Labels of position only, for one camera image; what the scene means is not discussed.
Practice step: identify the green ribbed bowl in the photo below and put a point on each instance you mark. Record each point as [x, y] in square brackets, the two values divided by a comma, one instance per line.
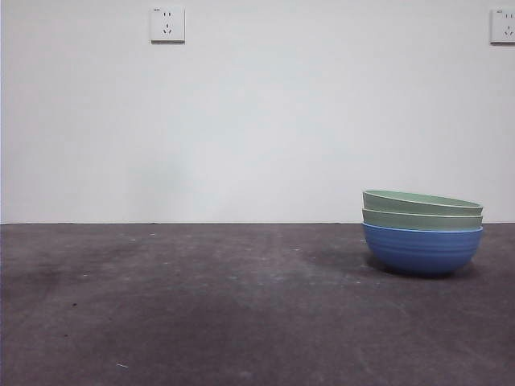
[402, 220]
[402, 201]

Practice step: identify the blue ribbed bowl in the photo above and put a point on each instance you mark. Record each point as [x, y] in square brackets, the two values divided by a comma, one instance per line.
[422, 253]

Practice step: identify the white wall socket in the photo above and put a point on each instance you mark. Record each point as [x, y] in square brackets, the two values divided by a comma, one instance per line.
[167, 23]
[503, 26]

